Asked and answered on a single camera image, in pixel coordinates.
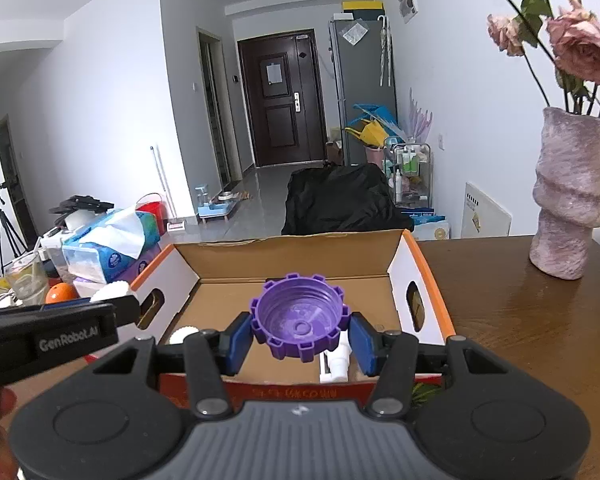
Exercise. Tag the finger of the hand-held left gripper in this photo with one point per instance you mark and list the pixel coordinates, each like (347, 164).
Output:
(126, 309)

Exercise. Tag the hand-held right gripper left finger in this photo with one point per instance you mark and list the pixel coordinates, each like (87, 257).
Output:
(237, 341)

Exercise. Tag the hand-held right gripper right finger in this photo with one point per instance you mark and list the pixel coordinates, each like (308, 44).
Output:
(362, 346)

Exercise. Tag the white bottle cap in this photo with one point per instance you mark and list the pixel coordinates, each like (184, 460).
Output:
(109, 291)
(184, 335)

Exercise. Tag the white tube bottle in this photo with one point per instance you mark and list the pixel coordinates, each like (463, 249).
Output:
(336, 360)

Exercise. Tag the purple bottle cap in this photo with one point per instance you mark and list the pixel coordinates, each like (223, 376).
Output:
(300, 317)

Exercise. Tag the red cardboard box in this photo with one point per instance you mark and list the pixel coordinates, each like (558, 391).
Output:
(220, 260)

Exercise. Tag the person's left hand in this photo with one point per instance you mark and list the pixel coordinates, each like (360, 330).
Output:
(0, 425)

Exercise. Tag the purple tissue pack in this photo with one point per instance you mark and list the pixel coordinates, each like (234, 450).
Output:
(145, 262)

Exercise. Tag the orange fruit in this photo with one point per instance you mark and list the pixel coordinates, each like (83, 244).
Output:
(61, 294)

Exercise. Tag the clear glass cup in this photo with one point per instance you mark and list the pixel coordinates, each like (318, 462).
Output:
(25, 282)

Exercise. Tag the blue tissue pack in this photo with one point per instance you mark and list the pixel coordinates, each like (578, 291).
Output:
(110, 245)

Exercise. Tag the red bucket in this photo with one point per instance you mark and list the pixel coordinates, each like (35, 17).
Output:
(150, 207)

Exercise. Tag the black folded item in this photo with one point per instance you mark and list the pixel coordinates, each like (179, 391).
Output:
(82, 204)

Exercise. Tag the black tripod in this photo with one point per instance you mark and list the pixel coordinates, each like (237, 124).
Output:
(7, 225)

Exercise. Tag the white mop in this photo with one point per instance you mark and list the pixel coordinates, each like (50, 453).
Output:
(161, 185)

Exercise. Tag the blue pet feeder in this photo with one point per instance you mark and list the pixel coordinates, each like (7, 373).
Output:
(215, 205)

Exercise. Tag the blue and white packs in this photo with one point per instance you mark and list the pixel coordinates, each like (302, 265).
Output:
(427, 222)

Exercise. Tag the black covered chair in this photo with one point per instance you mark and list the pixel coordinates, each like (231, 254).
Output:
(340, 200)

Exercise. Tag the metal trolley rack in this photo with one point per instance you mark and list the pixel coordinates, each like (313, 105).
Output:
(407, 172)

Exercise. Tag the white board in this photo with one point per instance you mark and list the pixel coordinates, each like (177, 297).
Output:
(485, 212)

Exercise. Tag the pink bucket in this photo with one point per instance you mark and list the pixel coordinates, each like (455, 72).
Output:
(375, 155)

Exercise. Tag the blue and yellow umbrellas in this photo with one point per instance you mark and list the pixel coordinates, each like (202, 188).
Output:
(372, 127)

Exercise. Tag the purple feather decoration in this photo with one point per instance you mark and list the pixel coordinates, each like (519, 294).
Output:
(419, 120)

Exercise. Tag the dark brown entrance door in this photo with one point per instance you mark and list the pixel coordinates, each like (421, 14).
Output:
(280, 110)

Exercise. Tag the mottled pink ceramic vase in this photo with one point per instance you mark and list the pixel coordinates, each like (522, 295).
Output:
(570, 200)

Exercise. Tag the grey refrigerator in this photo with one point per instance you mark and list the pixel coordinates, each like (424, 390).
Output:
(360, 85)

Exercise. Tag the clear folded umbrella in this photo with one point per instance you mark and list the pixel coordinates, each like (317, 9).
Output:
(386, 50)

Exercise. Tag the yellow and black box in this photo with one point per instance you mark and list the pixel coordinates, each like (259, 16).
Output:
(362, 6)

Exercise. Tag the dried pink roses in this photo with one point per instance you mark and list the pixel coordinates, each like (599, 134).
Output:
(580, 45)

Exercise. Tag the wall outlet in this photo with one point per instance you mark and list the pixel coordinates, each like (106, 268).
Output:
(441, 141)

